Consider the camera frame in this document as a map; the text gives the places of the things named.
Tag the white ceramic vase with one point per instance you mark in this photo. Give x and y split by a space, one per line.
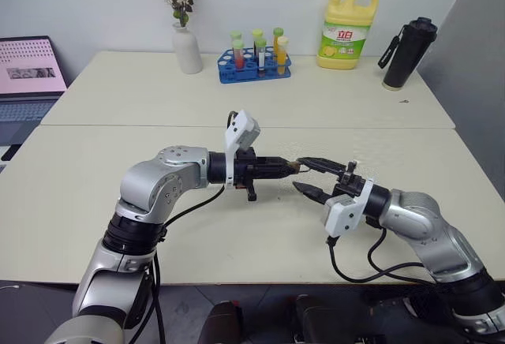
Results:
187 50

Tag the clear green-capped test tube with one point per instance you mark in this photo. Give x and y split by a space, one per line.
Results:
257 34

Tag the yellow liquid cream-capped tube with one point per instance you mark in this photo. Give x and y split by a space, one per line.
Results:
282 54

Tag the white-labelled green-capped tube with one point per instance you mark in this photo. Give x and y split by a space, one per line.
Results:
260 56

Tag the orange liquid green-capped tube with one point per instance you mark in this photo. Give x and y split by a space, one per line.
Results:
277 33

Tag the blue test tube rack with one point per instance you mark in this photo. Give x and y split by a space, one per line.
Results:
252 72

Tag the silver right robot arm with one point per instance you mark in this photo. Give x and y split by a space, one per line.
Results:
430 225

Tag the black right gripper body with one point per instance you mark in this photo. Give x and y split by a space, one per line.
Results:
349 184

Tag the red liquid green-capped tube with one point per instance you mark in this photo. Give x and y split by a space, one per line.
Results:
238 56

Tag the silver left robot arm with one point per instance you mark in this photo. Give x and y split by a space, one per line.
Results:
158 186

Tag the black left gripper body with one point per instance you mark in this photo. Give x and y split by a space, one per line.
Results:
246 170

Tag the open laptop with pink screen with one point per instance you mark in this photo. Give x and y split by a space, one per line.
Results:
27 68

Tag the pale green-capped test tube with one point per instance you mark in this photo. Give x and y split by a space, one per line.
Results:
235 35

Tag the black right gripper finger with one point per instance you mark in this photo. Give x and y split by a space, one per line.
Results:
311 192
321 164

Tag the dark rounded shape red spot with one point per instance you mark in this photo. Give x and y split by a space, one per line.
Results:
221 322

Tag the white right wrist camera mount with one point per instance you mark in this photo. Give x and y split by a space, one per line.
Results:
343 214

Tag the yellow detergent pump bottle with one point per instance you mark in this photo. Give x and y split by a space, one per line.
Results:
345 32

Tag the black thermos bottle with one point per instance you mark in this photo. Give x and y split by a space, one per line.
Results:
408 56

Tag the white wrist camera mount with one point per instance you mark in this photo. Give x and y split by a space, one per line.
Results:
244 125
343 214

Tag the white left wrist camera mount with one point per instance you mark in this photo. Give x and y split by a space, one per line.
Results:
244 125

